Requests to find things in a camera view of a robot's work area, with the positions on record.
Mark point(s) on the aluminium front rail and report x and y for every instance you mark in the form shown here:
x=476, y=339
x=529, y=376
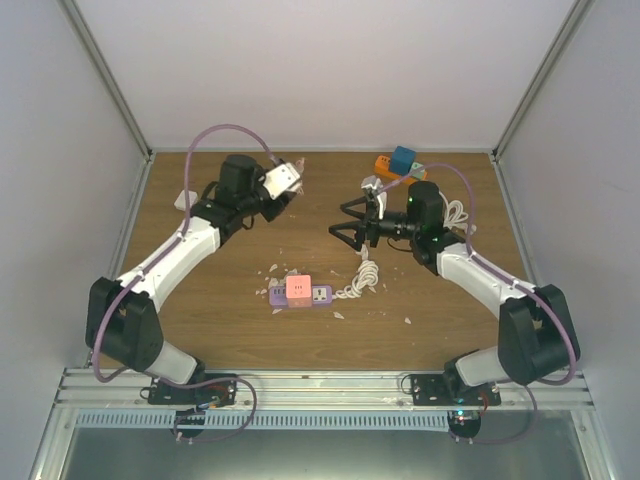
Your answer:
x=282, y=390

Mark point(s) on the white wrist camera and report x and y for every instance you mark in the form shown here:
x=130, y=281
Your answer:
x=284, y=178
x=372, y=186

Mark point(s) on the white square plug adapter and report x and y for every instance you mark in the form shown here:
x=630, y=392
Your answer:
x=184, y=200

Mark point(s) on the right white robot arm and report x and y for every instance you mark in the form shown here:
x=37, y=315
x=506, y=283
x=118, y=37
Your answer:
x=536, y=335

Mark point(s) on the green cube adapter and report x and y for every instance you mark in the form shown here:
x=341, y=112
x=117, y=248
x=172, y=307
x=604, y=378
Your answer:
x=418, y=171

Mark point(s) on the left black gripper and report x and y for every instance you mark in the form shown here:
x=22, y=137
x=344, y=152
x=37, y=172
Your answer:
x=271, y=213

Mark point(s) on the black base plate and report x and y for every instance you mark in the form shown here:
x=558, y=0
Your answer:
x=433, y=389
x=206, y=390

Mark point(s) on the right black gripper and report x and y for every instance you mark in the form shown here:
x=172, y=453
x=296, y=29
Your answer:
x=371, y=218

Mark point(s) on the purple power strip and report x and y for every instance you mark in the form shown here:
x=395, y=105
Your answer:
x=317, y=295

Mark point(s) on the pink cube adapter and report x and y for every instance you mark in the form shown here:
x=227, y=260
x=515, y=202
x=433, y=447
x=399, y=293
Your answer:
x=298, y=291

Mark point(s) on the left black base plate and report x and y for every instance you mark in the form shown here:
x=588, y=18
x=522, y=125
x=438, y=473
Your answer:
x=206, y=390

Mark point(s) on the grey slotted cable duct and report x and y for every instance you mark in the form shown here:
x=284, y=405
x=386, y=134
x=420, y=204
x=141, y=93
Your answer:
x=267, y=420

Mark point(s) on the blue cube adapter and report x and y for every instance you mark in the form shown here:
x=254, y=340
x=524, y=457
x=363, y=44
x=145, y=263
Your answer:
x=401, y=160

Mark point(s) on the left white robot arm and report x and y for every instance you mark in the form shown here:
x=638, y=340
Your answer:
x=123, y=313

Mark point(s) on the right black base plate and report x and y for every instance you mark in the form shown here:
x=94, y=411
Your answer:
x=433, y=389

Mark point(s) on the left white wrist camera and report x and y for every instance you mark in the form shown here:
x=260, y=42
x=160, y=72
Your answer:
x=284, y=178

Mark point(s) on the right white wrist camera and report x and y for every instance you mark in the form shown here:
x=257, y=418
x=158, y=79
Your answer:
x=372, y=186

